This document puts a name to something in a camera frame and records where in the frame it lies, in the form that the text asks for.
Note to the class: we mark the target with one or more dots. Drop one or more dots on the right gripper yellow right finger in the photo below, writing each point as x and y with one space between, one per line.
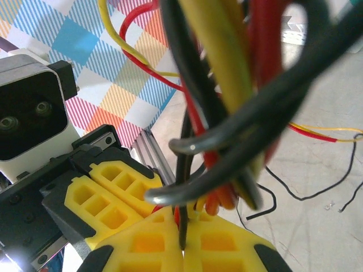
227 246

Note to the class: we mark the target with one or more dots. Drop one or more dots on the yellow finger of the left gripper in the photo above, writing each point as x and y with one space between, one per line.
141 195
73 204

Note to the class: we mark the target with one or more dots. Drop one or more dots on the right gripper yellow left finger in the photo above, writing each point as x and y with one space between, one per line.
141 246

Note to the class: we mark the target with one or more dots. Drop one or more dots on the aluminium side rail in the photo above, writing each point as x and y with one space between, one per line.
150 153

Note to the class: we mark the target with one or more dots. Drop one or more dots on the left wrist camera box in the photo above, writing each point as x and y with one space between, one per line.
28 85

